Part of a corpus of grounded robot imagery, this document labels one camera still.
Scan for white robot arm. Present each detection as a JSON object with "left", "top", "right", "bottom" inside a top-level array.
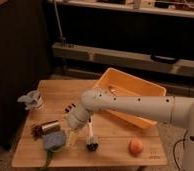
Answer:
[{"left": 66, "top": 88, "right": 194, "bottom": 171}]

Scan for white handled dish brush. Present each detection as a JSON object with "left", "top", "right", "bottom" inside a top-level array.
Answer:
[{"left": 86, "top": 120, "right": 99, "bottom": 151}]

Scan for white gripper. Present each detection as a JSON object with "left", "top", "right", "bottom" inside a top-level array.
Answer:
[{"left": 65, "top": 105, "right": 91, "bottom": 146}]

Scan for brown striped block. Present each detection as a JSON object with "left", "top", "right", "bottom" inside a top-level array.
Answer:
[{"left": 65, "top": 103, "right": 76, "bottom": 113}]

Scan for yellow plastic bin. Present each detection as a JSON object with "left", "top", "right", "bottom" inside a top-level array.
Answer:
[{"left": 94, "top": 68, "right": 166, "bottom": 129}]

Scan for metal can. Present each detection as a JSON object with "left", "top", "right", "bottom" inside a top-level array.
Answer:
[{"left": 41, "top": 120, "right": 60, "bottom": 135}]

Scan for dark cabinet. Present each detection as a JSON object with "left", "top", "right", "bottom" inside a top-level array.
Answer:
[{"left": 0, "top": 0, "right": 51, "bottom": 149}]

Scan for black cables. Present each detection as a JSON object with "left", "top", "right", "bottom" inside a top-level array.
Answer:
[{"left": 172, "top": 129, "right": 191, "bottom": 171}]

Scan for crumpled grey cloth cup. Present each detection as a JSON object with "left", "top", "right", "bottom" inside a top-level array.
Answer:
[{"left": 17, "top": 90, "right": 43, "bottom": 110}]

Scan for dark pine cone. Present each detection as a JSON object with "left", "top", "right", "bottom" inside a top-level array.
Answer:
[{"left": 31, "top": 125, "right": 43, "bottom": 139}]

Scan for orange fruit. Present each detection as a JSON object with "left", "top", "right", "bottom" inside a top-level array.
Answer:
[{"left": 129, "top": 138, "right": 143, "bottom": 156}]

